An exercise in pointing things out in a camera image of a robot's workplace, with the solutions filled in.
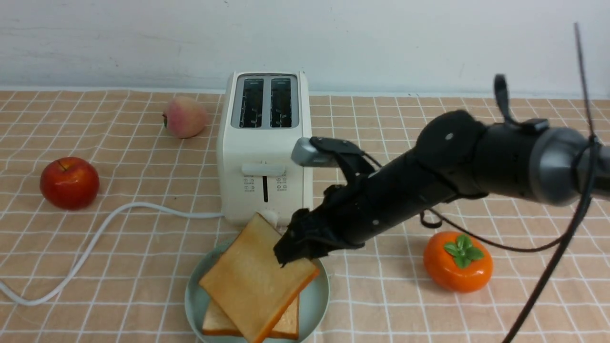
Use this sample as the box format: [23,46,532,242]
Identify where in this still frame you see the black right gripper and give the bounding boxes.
[273,162,429,267]

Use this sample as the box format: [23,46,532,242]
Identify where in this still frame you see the toast slice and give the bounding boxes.
[199,213,320,343]
[202,296,299,340]

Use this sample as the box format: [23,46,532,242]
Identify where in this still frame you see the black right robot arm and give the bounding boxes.
[273,110,609,265]

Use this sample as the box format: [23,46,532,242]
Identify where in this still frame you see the white two-slot toaster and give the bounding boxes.
[216,71,314,226]

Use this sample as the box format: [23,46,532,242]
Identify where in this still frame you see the light green plate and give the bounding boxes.
[184,240,330,343]

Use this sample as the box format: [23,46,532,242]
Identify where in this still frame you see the orange persimmon with green leaves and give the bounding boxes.
[423,232,494,293]

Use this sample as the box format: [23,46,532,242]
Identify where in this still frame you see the pink peach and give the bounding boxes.
[162,96,211,139]

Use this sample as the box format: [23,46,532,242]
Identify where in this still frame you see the checkered orange tablecloth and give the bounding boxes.
[0,91,609,343]

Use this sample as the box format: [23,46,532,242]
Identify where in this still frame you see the red apple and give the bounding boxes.
[39,156,100,211]

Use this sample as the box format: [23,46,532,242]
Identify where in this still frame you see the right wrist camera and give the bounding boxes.
[291,137,376,184]

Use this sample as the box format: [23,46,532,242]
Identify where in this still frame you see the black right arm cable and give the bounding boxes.
[419,21,602,343]

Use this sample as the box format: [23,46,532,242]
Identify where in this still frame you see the white toaster power cord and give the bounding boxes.
[0,202,224,306]

